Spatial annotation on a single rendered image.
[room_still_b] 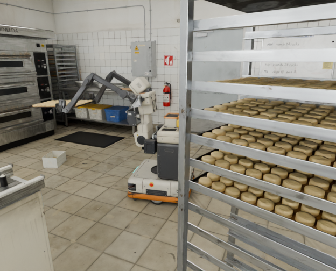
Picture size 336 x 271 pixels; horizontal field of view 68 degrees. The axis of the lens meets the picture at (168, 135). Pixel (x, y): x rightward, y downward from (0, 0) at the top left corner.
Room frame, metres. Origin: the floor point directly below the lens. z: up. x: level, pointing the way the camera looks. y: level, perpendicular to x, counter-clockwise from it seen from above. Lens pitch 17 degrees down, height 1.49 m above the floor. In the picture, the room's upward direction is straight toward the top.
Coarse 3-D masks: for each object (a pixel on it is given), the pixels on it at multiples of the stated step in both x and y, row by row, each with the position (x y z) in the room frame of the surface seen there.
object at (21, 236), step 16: (0, 208) 0.99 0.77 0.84; (16, 208) 1.04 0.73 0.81; (32, 208) 1.11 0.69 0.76; (0, 224) 0.97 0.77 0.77; (16, 224) 1.03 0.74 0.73; (32, 224) 1.10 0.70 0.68; (0, 240) 0.96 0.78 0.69; (16, 240) 1.02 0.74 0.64; (32, 240) 1.08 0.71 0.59; (48, 240) 1.16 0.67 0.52; (0, 256) 0.95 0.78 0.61; (16, 256) 1.01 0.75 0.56; (32, 256) 1.07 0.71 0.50; (48, 256) 1.14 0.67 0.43
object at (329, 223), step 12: (204, 180) 0.84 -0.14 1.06; (216, 180) 0.87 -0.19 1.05; (228, 180) 0.84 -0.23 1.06; (228, 192) 0.75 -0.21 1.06; (240, 192) 0.78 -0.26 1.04; (252, 192) 0.76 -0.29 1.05; (264, 192) 0.75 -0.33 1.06; (264, 204) 0.68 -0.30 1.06; (276, 204) 0.71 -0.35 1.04; (288, 204) 0.68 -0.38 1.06; (300, 204) 0.71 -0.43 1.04; (288, 216) 0.63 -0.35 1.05; (300, 216) 0.62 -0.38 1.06; (312, 216) 0.62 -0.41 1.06; (324, 216) 0.62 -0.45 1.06; (324, 228) 0.57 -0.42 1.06
